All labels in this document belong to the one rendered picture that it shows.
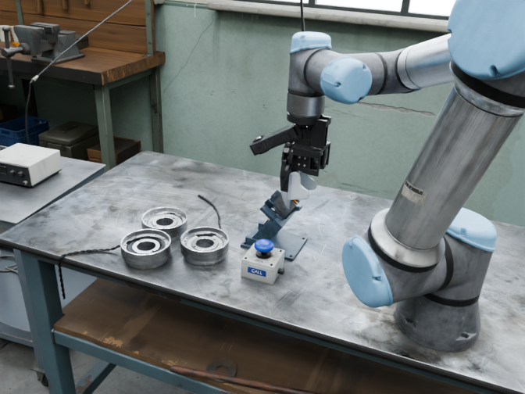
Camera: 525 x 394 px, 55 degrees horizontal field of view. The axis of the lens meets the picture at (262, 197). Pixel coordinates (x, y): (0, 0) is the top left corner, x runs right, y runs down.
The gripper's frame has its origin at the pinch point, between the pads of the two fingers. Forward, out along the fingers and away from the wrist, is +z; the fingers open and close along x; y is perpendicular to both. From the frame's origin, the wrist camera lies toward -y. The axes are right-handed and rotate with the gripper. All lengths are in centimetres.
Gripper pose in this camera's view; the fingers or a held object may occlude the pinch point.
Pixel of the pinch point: (287, 199)
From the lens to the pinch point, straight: 110.4
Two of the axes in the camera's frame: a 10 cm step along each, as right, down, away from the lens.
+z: -0.5, 8.9, 4.5
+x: 4.0, -4.0, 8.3
